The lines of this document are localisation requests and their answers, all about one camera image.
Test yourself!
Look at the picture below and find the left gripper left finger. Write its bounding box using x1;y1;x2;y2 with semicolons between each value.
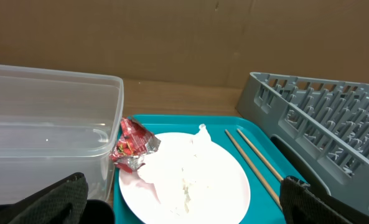
0;172;88;224

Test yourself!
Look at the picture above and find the teal plastic tray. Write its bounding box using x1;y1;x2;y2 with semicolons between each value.
113;114;302;224

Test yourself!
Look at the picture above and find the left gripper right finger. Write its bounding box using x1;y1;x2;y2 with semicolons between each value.
279;175;369;224

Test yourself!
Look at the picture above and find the red snack wrapper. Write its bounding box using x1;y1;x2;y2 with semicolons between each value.
110;118;161;173

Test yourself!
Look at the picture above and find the wooden chopstick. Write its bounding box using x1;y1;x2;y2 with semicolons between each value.
225;129;283;210
237;129;283;182

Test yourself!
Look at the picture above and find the grey dishwasher rack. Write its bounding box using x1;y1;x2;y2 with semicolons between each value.
236;72;369;216

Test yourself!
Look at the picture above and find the left wooden chopstick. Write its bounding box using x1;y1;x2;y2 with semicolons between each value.
225;129;283;210

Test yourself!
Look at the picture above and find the pink round plate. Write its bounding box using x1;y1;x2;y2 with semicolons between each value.
118;133;251;223

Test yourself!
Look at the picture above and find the white tissue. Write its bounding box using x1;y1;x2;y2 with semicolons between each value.
138;124;218;217

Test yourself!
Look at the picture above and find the right wooden chopstick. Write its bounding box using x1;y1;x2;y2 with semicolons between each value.
237;129;283;182

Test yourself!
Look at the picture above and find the clear plastic bin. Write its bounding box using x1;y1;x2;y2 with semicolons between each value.
0;65;124;205

